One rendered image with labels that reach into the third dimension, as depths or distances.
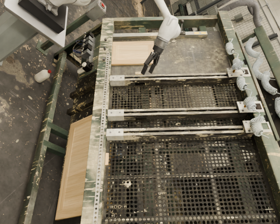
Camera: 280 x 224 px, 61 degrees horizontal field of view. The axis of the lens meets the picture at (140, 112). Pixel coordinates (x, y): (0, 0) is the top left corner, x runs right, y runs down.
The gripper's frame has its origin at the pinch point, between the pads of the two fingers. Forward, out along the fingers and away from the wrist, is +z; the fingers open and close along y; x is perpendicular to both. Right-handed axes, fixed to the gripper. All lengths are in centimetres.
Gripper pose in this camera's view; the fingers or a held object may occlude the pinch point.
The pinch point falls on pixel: (146, 72)
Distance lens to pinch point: 176.9
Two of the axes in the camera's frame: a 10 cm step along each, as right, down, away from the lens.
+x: -8.0, -5.3, 2.6
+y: 4.3, -2.1, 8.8
